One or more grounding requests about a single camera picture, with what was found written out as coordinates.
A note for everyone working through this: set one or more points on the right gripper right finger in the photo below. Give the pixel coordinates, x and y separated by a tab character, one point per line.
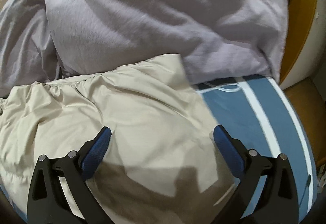
278	201

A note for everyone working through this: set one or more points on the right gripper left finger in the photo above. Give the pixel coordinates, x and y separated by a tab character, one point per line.
58	191

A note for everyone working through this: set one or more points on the beige puffer jacket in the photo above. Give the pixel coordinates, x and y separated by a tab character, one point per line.
161	165

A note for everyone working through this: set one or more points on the blue white striped bed sheet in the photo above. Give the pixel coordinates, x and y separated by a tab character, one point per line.
255	110

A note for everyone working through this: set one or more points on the lavender duvet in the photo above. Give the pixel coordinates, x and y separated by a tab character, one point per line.
44	40

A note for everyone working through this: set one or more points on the wooden bed frame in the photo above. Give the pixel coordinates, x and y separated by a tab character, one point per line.
304	52

